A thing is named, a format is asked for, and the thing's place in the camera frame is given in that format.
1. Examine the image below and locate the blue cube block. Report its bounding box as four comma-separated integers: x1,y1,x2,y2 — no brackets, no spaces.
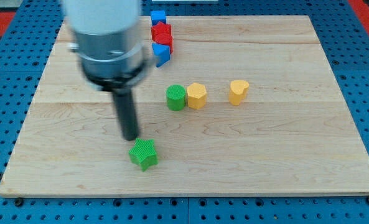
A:
150,10,167,26

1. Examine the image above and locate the light wooden board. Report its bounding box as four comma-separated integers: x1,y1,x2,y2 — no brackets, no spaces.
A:
0,16,369,198

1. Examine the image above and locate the blue triangle block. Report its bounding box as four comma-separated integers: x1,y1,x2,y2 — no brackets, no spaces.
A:
152,43,170,67

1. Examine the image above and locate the green cylinder block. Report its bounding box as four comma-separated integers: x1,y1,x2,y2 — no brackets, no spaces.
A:
166,85,185,111

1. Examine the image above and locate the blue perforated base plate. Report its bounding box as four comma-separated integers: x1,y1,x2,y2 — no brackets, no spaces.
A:
0,0,369,223

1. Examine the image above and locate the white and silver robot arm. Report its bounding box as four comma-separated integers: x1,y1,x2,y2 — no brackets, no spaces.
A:
62,0,151,141

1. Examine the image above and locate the red star block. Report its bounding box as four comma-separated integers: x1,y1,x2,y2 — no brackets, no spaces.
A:
151,22,172,41

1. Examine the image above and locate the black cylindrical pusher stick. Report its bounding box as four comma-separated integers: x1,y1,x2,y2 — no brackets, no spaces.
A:
112,88,139,141

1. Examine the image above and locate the yellow heart block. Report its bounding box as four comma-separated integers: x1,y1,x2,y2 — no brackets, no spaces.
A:
228,80,250,106

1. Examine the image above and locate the yellow hexagon block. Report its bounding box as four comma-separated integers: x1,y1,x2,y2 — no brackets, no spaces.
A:
187,83,207,110

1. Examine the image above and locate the green star block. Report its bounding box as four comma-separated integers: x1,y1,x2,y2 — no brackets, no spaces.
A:
129,138,159,172

